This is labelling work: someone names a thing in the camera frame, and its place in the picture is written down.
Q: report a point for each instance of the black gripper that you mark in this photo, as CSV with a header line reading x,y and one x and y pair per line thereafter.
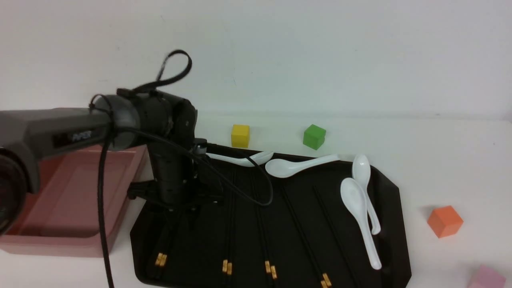
x,y
178,159

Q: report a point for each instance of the black chopstick gold band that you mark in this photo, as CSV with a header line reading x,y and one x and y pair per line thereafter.
x,y
300,232
163,247
266,236
228,241
172,220
304,234
234,244
262,232

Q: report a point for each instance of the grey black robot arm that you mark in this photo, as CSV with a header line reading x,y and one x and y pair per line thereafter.
x,y
29,136

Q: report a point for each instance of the black plastic tray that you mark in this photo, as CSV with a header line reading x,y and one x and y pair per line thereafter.
x,y
305,239

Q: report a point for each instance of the white spoon far left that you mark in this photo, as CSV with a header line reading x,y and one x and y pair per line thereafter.
x,y
258,158

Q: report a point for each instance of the white spoon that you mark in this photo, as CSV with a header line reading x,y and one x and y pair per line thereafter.
x,y
258,158
281,168
361,172
354,200

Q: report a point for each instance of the yellow cube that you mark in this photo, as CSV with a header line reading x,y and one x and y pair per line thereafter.
x,y
240,136

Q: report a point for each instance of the white spoon centre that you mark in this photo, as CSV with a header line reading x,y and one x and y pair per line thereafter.
x,y
281,168

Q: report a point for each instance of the pink plastic bin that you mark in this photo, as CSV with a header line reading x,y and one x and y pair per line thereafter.
x,y
62,219

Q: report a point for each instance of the green cube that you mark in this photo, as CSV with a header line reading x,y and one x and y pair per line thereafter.
x,y
314,137

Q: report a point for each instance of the white spoon front right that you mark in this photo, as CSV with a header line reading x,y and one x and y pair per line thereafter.
x,y
354,200

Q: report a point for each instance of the white spoon far right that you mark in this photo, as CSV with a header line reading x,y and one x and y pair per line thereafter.
x,y
361,172

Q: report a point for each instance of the orange cube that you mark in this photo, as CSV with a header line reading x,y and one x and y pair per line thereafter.
x,y
444,221

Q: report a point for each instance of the pink cube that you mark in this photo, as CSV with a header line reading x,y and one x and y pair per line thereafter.
x,y
486,277

